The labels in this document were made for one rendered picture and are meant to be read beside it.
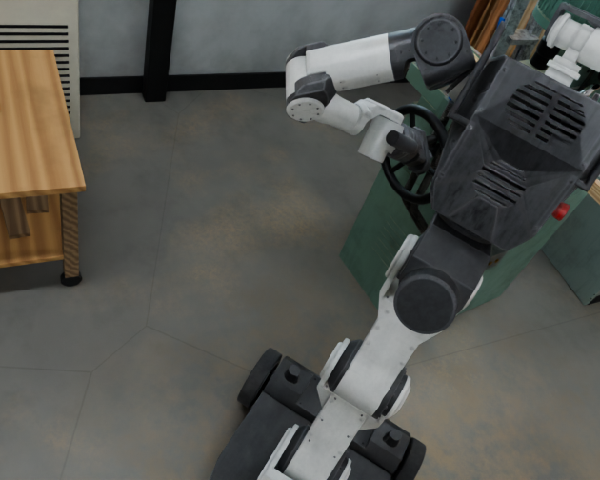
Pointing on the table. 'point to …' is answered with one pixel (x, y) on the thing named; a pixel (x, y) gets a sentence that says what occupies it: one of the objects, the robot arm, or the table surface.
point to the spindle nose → (543, 54)
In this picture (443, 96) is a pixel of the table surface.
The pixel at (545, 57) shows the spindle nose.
